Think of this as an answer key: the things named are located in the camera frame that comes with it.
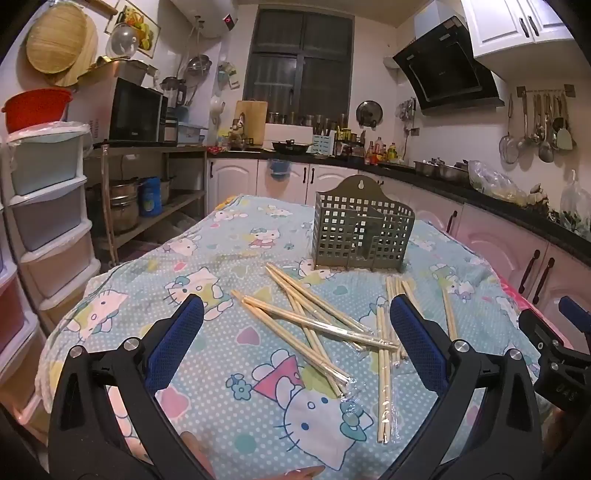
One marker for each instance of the white plastic bag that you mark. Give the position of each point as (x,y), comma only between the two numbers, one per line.
(575,203)

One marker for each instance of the fruit wall poster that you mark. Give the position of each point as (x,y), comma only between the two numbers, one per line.
(138,27)

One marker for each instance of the light blue plastic box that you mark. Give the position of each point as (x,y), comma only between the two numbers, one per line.
(191,134)

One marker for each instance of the white base cabinets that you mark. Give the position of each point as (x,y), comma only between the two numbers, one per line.
(231,180)

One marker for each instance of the hanging steel pot lid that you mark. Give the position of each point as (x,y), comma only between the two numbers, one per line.
(369,113)

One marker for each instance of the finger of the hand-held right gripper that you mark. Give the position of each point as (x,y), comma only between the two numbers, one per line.
(575,316)
(547,350)

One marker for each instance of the white wall cabinets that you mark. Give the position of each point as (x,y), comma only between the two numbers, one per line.
(503,23)

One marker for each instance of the wooden cutting board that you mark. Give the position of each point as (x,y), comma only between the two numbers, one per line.
(251,120)

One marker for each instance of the white plastic drawer tower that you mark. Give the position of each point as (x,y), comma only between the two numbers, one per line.
(9,318)
(46,207)

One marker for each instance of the white water heater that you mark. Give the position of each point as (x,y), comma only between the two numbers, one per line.
(203,18)

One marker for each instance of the black range hood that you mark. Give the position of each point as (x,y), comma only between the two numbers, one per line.
(443,69)

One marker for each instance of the steel trays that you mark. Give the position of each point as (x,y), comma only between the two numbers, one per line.
(443,170)

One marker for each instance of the red plastic basin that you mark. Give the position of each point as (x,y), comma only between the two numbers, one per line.
(34,110)

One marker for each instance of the dark kitchen window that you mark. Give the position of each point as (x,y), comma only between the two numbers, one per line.
(300,64)

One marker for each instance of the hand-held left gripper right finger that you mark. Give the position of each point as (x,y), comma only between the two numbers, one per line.
(415,341)

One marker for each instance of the pile of wooden chopsticks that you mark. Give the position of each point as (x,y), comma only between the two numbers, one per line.
(318,322)

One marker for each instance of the clear plastic bag of greens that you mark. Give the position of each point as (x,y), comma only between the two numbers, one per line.
(494,182)

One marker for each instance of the cat print blue blanket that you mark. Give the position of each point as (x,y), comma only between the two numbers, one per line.
(221,369)

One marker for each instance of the round bamboo tray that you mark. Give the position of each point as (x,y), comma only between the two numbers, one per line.
(60,41)

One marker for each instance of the small hanging metal tools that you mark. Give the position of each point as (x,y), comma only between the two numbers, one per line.
(406,110)

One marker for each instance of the row of steel cups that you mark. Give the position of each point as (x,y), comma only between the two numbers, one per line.
(318,120)

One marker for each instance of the black wok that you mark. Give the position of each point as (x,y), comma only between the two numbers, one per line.
(291,147)

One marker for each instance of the black microwave oven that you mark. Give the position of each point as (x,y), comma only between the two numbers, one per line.
(136,110)

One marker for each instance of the blender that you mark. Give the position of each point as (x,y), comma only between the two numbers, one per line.
(175,92)

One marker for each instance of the row of hanging kitchen utensils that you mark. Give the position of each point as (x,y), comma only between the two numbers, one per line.
(545,147)

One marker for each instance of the glass pot lid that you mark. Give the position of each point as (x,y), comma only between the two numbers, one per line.
(121,41)

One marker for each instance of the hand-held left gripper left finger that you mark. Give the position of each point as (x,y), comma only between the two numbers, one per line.
(178,341)

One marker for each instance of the wooden storage shelf with pots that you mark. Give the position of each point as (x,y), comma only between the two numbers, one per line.
(152,148)

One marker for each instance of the hanging steel pot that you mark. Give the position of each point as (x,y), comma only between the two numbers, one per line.
(199,64)

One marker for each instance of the row of condiment bottles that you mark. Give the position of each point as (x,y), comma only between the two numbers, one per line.
(381,152)

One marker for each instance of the blue plastic hanging bin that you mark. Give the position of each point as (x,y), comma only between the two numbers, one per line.
(279,168)

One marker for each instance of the stacked steel pots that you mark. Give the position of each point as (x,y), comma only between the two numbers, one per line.
(122,207)

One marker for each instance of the blue canister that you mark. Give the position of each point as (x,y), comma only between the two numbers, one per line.
(150,198)

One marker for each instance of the person's left hand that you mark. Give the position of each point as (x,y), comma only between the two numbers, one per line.
(198,454)

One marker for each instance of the grey-green perforated chopstick holder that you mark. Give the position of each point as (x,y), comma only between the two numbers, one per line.
(337,230)

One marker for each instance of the light blue knife holder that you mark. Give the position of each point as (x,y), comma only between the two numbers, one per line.
(323,145)

